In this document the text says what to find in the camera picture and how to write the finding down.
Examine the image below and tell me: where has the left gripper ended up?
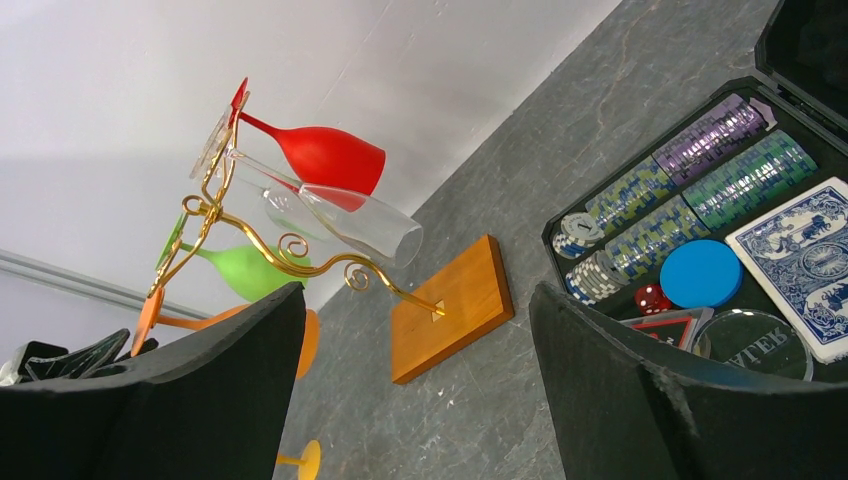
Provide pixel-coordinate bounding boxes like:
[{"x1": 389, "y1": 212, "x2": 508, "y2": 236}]
[{"x1": 1, "y1": 328, "x2": 130, "y2": 387}]

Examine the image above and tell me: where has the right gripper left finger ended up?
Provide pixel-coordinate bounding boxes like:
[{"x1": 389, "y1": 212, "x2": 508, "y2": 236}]
[{"x1": 1, "y1": 283, "x2": 306, "y2": 479}]

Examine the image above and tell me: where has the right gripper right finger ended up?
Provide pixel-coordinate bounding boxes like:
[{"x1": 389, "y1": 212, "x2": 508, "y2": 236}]
[{"x1": 529, "y1": 282, "x2": 847, "y2": 479}]

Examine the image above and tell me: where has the orange wine glass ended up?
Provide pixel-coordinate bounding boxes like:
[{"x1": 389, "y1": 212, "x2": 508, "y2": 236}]
[{"x1": 130, "y1": 287, "x2": 320, "y2": 379}]

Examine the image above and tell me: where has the yellow wine glass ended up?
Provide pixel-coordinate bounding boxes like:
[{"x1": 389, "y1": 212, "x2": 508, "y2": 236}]
[{"x1": 275, "y1": 440, "x2": 322, "y2": 480}]

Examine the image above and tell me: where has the green wine glass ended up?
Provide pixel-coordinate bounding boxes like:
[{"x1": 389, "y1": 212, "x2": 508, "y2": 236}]
[{"x1": 196, "y1": 244, "x2": 308, "y2": 302}]

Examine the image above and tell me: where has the red wine glass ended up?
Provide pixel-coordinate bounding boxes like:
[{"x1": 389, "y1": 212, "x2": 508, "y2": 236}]
[{"x1": 230, "y1": 113, "x2": 386, "y2": 212}]

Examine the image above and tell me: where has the red die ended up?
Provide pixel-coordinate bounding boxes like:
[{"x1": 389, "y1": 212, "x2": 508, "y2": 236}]
[{"x1": 634, "y1": 284, "x2": 673, "y2": 315}]

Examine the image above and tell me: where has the clear dealer button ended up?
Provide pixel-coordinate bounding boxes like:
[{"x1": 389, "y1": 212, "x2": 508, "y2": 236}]
[{"x1": 692, "y1": 309, "x2": 814, "y2": 381}]

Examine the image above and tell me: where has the blue round chip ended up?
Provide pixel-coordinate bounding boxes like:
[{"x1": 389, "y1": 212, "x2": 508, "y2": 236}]
[{"x1": 659, "y1": 239, "x2": 744, "y2": 308}]

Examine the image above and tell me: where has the black poker chip case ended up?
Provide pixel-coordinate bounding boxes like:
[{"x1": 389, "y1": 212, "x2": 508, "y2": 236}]
[{"x1": 543, "y1": 1, "x2": 847, "y2": 353}]

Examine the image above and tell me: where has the clear glass back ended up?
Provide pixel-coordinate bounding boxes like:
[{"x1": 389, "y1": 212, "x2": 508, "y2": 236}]
[{"x1": 261, "y1": 187, "x2": 332, "y2": 242}]

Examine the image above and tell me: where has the clear flute glass right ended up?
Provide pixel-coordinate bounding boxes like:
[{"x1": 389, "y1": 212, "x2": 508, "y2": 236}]
[{"x1": 190, "y1": 106, "x2": 423, "y2": 268}]

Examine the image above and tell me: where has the blue playing card deck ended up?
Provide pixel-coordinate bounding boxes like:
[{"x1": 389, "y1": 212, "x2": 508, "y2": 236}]
[{"x1": 724, "y1": 177, "x2": 847, "y2": 364}]

